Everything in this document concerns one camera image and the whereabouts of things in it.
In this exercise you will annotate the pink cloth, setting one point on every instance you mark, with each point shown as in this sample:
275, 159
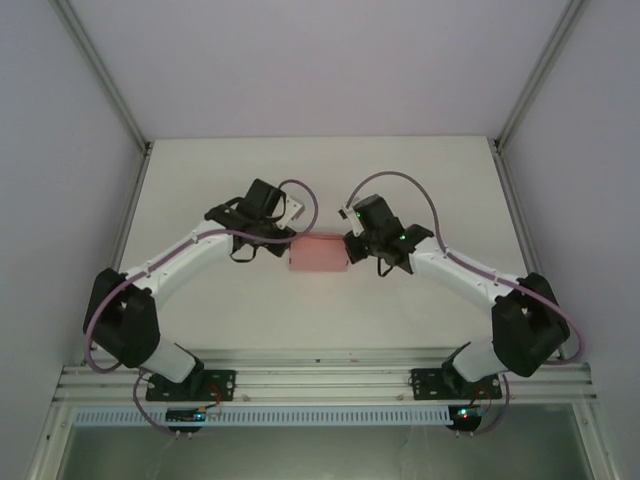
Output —
317, 252

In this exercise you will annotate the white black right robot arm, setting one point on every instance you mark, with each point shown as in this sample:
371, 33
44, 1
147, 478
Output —
520, 325

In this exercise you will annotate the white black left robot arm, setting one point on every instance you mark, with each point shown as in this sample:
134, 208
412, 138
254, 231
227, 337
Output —
145, 310

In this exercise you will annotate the small circuit board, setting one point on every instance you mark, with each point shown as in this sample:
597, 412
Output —
192, 416
467, 415

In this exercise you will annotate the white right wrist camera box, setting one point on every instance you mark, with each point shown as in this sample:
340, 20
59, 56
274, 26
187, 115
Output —
351, 217

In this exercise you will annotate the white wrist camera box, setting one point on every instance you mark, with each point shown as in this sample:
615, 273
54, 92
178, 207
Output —
351, 217
292, 210

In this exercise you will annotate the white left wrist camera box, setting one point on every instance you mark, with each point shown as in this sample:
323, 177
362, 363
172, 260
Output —
292, 210

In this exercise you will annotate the aluminium table side rail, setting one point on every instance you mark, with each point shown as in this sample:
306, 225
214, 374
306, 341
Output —
517, 220
131, 210

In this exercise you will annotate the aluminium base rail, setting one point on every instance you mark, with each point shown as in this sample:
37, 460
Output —
320, 380

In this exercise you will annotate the aluminium frame post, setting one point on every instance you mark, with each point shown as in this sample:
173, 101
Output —
102, 70
537, 70

